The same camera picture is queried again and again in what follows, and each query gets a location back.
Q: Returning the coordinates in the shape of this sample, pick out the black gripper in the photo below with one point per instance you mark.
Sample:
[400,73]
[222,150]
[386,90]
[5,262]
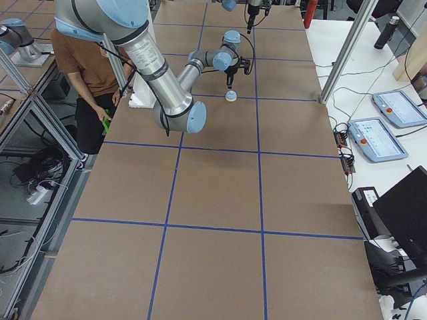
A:
[230,70]

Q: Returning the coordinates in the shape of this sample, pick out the blue white call bell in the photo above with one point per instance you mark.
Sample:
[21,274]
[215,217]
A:
[231,96]

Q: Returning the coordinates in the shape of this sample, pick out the red fire extinguisher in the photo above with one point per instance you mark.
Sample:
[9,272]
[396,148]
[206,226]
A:
[309,14]

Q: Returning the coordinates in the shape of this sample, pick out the black water bottle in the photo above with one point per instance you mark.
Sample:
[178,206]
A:
[387,33]

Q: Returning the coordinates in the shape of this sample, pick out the person in brown shirt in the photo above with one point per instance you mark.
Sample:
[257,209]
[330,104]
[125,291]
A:
[90,72]

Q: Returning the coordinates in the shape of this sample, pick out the green handheld object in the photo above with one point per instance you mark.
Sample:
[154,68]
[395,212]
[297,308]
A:
[106,122]

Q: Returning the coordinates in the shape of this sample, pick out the near blue teach pendant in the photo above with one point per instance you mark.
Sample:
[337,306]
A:
[375,140]

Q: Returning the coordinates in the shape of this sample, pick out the blue teach pendant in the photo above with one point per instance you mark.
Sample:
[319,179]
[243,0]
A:
[399,109]
[375,140]

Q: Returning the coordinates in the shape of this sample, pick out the far blue teach pendant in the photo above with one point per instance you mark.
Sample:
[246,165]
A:
[399,109]

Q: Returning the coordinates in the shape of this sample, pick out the brown paper table mat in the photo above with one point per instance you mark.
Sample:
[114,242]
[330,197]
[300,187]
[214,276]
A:
[249,219]

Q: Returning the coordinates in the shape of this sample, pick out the black monitor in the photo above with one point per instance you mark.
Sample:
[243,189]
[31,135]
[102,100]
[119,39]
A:
[403,211]

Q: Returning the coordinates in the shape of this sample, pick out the white power strip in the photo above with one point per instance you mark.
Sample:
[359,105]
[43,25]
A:
[37,195]

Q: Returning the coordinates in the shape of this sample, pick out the aluminium frame post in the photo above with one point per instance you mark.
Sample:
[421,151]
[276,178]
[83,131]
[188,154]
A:
[350,42]

